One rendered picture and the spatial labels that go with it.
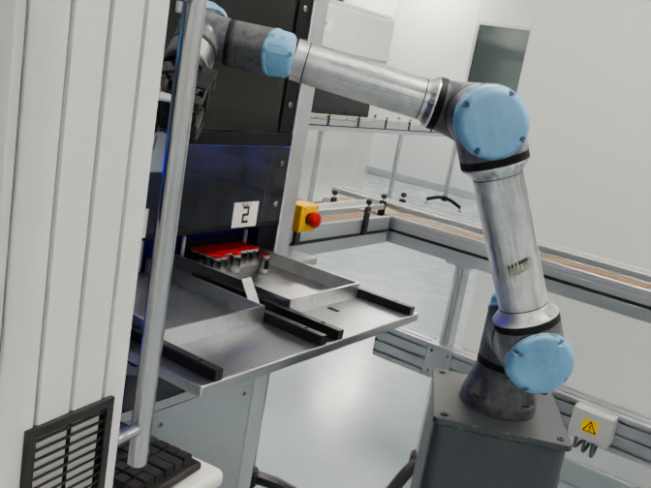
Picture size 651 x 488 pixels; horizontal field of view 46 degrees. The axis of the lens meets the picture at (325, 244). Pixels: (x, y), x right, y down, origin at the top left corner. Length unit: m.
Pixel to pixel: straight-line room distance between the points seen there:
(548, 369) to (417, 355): 1.32
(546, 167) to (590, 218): 0.25
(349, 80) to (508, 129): 0.30
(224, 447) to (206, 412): 0.15
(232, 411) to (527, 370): 0.89
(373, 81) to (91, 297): 0.75
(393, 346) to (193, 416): 1.01
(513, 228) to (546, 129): 1.73
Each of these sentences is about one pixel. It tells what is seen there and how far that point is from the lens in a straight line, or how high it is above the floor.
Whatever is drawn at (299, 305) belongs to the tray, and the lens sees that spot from 1.59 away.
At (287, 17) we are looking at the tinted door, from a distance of 1.80.
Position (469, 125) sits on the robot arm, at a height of 1.33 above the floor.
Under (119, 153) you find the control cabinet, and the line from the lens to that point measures 0.77.
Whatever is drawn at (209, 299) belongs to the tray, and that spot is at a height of 0.88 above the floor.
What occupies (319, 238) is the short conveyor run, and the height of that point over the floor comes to 0.89.
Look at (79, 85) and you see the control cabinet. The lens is 0.72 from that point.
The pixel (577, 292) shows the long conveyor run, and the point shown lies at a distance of 2.37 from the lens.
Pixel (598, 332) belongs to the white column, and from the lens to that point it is 3.02.
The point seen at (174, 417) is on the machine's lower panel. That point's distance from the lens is 1.85.
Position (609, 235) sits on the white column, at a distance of 2.96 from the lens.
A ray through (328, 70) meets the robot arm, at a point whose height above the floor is 1.38.
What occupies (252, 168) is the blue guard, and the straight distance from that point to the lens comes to 1.77.
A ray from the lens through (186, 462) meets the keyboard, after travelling 1.12.
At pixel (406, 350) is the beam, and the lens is 2.68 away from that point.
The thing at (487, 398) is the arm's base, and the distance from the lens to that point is 1.53.
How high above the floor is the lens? 1.38
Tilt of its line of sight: 13 degrees down
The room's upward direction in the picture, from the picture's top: 10 degrees clockwise
